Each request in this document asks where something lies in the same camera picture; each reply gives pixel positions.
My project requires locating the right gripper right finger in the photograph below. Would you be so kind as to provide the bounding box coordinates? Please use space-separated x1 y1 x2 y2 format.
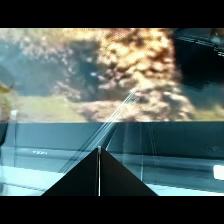
99 146 159 197

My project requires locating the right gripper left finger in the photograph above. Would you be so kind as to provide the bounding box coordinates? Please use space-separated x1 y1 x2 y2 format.
41 148 100 197

